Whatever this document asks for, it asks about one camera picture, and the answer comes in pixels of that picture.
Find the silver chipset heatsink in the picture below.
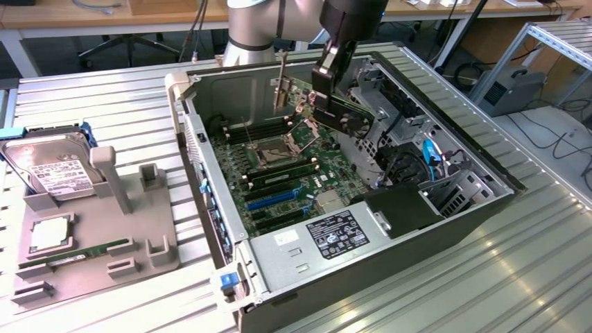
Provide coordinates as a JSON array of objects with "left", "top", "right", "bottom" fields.
[{"left": 316, "top": 191, "right": 346, "bottom": 212}]

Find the green motherboard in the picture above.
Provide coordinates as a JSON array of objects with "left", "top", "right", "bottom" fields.
[{"left": 210, "top": 116, "right": 371, "bottom": 240}]

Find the black graphics card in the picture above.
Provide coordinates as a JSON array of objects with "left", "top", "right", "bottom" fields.
[{"left": 272, "top": 49, "right": 376, "bottom": 140}]

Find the thin metal locking lever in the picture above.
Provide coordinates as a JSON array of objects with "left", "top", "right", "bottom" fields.
[{"left": 240, "top": 116, "right": 256, "bottom": 151}]

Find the blue disk carrier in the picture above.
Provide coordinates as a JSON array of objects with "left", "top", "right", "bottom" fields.
[{"left": 0, "top": 117, "right": 99, "bottom": 164}]

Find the grey parts rack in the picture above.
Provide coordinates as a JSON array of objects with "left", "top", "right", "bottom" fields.
[{"left": 8, "top": 145, "right": 182, "bottom": 315}]

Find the CPU socket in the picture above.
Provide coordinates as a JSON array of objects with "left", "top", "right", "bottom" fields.
[{"left": 250, "top": 137, "right": 298, "bottom": 171}]

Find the black office chair base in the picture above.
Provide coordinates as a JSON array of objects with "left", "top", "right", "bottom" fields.
[{"left": 76, "top": 33, "right": 182, "bottom": 69}]

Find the blue disk wire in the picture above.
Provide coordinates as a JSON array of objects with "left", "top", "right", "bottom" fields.
[{"left": 422, "top": 137, "right": 440, "bottom": 181}]

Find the light blue cable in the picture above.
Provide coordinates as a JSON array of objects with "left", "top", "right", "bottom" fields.
[{"left": 74, "top": 0, "right": 124, "bottom": 15}]

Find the installed green RAM stick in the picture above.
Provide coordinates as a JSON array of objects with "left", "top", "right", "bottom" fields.
[{"left": 247, "top": 162, "right": 319, "bottom": 190}]

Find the silver power supply unit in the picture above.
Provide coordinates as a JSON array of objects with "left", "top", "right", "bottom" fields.
[{"left": 238, "top": 201, "right": 395, "bottom": 296}]

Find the black slanted pole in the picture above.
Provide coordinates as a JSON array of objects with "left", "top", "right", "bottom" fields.
[{"left": 434, "top": 0, "right": 490, "bottom": 70}]

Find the brown cardboard box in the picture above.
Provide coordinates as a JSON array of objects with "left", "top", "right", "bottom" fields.
[{"left": 128, "top": 0, "right": 195, "bottom": 15}]

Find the perforated metal disk bay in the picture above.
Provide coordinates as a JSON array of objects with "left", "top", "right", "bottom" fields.
[{"left": 335, "top": 85, "right": 434, "bottom": 190}]

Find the loose green RAM stick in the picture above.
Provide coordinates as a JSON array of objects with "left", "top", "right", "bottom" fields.
[{"left": 16, "top": 239, "right": 131, "bottom": 270}]

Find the long wooden desk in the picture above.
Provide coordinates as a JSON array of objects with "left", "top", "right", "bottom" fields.
[{"left": 383, "top": 0, "right": 584, "bottom": 70}]

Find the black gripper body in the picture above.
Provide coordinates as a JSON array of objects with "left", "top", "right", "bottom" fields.
[{"left": 319, "top": 0, "right": 390, "bottom": 43}]

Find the black plastic shroud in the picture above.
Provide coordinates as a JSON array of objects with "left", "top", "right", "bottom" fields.
[{"left": 350, "top": 182, "right": 448, "bottom": 240}]

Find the grey box with handle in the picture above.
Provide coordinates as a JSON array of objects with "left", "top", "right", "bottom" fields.
[{"left": 476, "top": 67, "right": 547, "bottom": 117}]

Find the aluminium slat frame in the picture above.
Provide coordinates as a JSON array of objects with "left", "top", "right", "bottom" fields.
[{"left": 470, "top": 19, "right": 592, "bottom": 108}]

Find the open black PC case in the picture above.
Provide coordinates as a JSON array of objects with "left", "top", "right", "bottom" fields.
[{"left": 164, "top": 50, "right": 528, "bottom": 333}]

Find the open metal socket cover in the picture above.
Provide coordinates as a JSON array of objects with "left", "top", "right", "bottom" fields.
[{"left": 284, "top": 117, "right": 320, "bottom": 153}]

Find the silver hard disk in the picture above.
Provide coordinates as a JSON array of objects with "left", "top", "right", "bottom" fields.
[{"left": 0, "top": 133, "right": 106, "bottom": 202}]

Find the wooden desk with box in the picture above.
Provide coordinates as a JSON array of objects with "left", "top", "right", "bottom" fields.
[{"left": 0, "top": 0, "right": 232, "bottom": 79}]

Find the black expansion slot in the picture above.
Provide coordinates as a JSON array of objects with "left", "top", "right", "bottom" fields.
[
  {"left": 243, "top": 187, "right": 295, "bottom": 202},
  {"left": 254, "top": 211, "right": 307, "bottom": 232}
]

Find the hanging robot cable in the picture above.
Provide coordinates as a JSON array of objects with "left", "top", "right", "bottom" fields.
[{"left": 183, "top": 0, "right": 210, "bottom": 63}]

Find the silver CPU chip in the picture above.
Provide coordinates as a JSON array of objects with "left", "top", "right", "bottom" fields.
[{"left": 28, "top": 219, "right": 71, "bottom": 253}]

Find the black RAM slot bank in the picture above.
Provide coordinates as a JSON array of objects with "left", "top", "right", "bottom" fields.
[{"left": 220, "top": 119, "right": 294, "bottom": 146}]

